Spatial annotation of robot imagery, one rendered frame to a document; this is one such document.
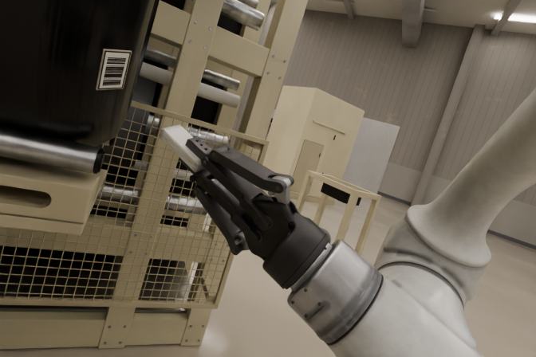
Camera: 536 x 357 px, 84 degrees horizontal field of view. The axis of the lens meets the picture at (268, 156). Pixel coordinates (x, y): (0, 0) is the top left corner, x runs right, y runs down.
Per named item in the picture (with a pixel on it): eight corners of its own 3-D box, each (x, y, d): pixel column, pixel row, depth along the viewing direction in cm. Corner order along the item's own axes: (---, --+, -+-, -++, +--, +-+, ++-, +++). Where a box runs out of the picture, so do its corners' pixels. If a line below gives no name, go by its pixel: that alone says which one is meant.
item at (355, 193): (325, 284, 237) (356, 190, 231) (281, 248, 286) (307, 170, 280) (352, 282, 258) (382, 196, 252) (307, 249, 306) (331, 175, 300)
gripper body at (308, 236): (317, 264, 27) (246, 194, 29) (274, 307, 31) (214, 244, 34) (344, 225, 33) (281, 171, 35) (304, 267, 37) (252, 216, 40)
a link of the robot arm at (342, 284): (311, 358, 29) (267, 311, 31) (340, 298, 37) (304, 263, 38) (369, 317, 24) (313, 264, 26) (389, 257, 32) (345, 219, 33)
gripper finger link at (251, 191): (263, 233, 32) (269, 225, 31) (195, 164, 34) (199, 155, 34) (281, 217, 35) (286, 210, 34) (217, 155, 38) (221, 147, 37)
